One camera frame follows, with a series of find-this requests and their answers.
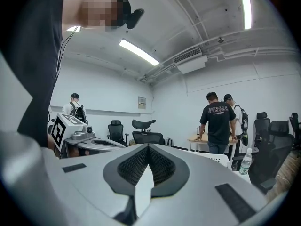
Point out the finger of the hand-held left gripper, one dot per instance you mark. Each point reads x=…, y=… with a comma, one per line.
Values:
x=98, y=148
x=110, y=141

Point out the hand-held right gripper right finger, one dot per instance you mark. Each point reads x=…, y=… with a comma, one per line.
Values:
x=200, y=196

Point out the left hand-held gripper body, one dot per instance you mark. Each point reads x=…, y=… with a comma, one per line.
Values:
x=58, y=131

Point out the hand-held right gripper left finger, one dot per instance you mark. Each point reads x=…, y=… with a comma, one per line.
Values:
x=89, y=187

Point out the white plastic basket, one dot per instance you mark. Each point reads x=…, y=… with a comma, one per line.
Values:
x=218, y=160

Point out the person's left forearm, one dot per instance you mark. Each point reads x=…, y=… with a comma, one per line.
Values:
x=50, y=141

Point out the black headrest office chair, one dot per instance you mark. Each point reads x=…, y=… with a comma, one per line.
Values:
x=145, y=136

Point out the clear water bottle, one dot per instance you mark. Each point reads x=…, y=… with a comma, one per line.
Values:
x=245, y=166

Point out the grey backpack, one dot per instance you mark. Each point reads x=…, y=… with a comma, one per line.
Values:
x=169, y=142

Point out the wooden table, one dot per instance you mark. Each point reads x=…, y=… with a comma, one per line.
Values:
x=196, y=138

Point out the person's black clothing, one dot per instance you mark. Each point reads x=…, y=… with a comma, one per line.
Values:
x=30, y=55

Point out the ceiling strip light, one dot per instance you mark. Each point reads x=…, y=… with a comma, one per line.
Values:
x=245, y=8
x=73, y=29
x=138, y=52

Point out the white air conditioner unit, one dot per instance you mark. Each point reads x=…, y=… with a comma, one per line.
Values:
x=192, y=65

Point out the person's head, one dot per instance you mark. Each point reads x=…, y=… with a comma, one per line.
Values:
x=94, y=8

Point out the small ceiling sensor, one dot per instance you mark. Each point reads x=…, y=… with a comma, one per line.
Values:
x=221, y=40

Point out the white ceiling pipes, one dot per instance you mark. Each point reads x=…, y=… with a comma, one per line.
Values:
x=258, y=50

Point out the wall electrical panel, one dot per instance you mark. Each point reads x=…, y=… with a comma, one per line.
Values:
x=141, y=102

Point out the black head-worn camera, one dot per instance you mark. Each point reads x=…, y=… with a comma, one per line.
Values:
x=135, y=18

